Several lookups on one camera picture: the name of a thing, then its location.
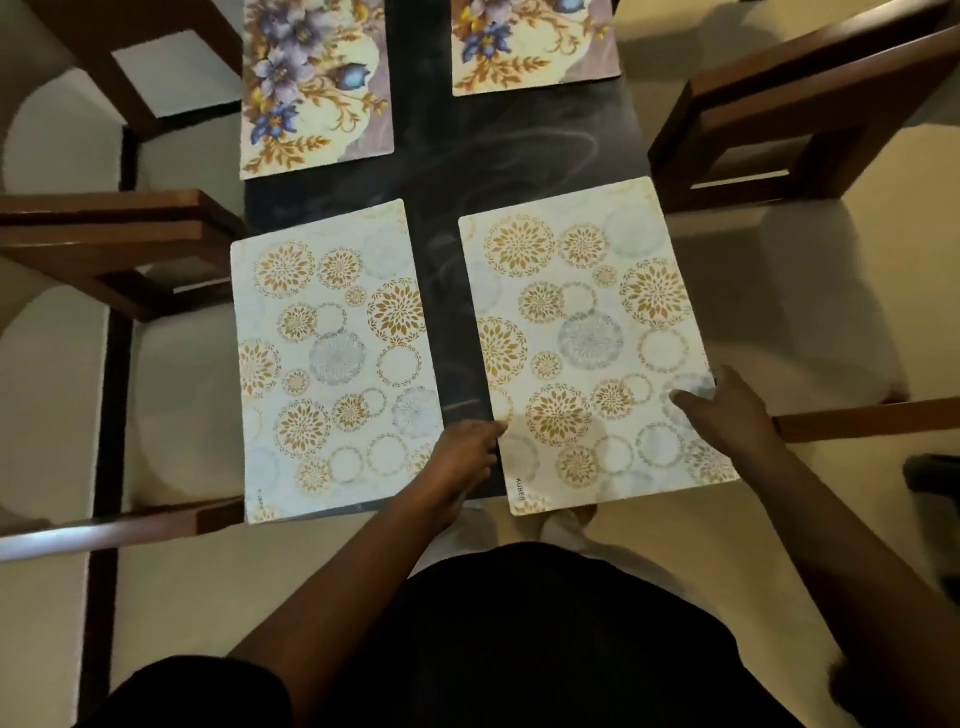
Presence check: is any white slipper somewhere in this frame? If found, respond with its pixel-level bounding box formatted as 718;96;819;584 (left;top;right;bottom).
538;504;601;558
438;508;501;560

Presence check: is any person's black shirt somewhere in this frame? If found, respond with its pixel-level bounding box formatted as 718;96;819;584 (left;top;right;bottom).
75;540;807;728

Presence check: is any person's left hand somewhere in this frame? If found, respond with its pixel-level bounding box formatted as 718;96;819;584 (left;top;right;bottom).
407;418;510;531

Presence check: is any white placemat with gold circles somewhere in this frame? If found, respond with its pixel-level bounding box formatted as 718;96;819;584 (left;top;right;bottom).
457;176;741;518
229;198;445;526

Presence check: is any person's left forearm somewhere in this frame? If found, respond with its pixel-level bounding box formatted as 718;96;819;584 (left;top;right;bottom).
227;495;466;728

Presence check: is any brown wooden chair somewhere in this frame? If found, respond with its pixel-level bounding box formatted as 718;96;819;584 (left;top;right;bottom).
0;187;250;565
647;0;960;445
21;0;246;198

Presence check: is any cream placemat with purple flowers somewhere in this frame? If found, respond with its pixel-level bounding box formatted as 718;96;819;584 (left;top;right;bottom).
450;0;623;99
239;0;396;181

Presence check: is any person's right forearm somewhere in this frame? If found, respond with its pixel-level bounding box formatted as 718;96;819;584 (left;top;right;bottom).
738;437;960;728

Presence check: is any person's right hand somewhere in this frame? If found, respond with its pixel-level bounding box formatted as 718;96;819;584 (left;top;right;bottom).
669;364;786;468

